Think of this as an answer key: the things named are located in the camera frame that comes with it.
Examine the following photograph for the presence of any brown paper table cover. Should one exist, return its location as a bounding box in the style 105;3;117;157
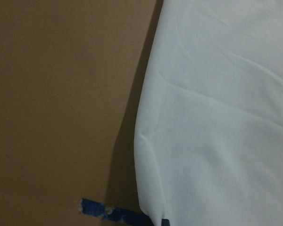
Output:
0;0;163;226

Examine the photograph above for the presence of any light blue t-shirt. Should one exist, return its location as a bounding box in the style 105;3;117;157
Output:
134;0;283;226

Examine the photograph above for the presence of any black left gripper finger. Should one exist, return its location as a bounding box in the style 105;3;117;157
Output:
161;219;170;226

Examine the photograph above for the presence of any blue tape strip crosswise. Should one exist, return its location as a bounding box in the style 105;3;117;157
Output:
79;198;153;226

